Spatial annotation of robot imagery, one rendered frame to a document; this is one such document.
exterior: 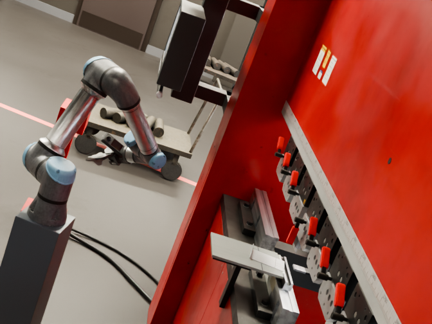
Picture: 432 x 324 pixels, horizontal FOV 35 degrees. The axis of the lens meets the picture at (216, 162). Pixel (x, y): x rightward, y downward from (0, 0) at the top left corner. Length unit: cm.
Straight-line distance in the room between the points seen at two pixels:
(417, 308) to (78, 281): 269
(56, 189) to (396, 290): 147
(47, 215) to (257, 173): 108
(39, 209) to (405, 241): 151
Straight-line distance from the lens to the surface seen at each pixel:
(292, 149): 275
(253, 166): 326
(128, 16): 1011
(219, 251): 241
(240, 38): 971
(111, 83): 262
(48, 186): 264
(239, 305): 241
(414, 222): 159
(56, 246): 271
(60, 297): 375
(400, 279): 157
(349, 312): 176
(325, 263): 193
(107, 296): 387
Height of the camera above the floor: 200
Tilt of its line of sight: 18 degrees down
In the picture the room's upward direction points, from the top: 21 degrees clockwise
